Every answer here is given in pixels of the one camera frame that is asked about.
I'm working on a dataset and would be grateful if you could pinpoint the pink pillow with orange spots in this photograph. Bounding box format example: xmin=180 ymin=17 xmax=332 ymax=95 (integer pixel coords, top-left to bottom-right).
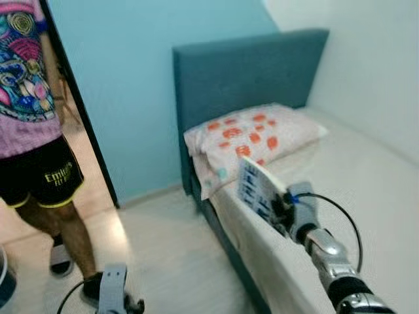
xmin=183 ymin=103 xmax=329 ymax=201

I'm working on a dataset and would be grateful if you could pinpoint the person in black shorts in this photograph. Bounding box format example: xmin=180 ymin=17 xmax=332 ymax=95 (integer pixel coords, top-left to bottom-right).
xmin=0 ymin=0 xmax=99 ymax=288

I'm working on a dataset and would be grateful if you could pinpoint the beige skirting board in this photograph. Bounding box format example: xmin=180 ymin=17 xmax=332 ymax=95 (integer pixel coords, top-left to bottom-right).
xmin=117 ymin=185 xmax=198 ymax=211

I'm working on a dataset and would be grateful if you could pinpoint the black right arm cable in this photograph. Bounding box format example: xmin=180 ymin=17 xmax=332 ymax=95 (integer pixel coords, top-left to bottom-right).
xmin=293 ymin=191 xmax=365 ymax=274

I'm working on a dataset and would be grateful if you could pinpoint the teal upholstered headboard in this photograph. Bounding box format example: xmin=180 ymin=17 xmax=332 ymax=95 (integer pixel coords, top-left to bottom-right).
xmin=172 ymin=27 xmax=331 ymax=197

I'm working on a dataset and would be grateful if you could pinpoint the blue bucket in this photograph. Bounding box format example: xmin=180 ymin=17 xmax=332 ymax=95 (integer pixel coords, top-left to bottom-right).
xmin=0 ymin=245 xmax=18 ymax=309

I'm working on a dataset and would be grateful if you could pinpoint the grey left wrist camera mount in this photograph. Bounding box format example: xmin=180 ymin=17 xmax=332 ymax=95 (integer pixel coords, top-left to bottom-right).
xmin=97 ymin=263 xmax=129 ymax=314

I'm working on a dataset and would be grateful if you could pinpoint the teal bed base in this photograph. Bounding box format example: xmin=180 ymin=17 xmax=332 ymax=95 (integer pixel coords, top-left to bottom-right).
xmin=194 ymin=186 xmax=272 ymax=314

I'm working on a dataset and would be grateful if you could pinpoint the white sheeted mattress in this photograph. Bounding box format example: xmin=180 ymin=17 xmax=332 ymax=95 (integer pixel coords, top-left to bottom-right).
xmin=208 ymin=107 xmax=419 ymax=314

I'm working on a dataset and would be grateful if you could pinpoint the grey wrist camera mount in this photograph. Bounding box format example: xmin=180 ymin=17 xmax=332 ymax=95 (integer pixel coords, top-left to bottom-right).
xmin=97 ymin=263 xmax=129 ymax=314
xmin=286 ymin=181 xmax=319 ymax=244

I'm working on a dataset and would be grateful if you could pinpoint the white book with blue letters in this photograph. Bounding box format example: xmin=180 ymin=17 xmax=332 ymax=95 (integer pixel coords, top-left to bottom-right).
xmin=234 ymin=156 xmax=290 ymax=228

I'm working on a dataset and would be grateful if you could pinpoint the dark door frame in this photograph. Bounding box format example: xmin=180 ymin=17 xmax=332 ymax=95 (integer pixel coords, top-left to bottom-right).
xmin=39 ymin=0 xmax=120 ymax=209

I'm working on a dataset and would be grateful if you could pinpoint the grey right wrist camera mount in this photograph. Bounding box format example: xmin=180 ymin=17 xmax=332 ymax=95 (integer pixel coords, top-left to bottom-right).
xmin=286 ymin=181 xmax=319 ymax=244

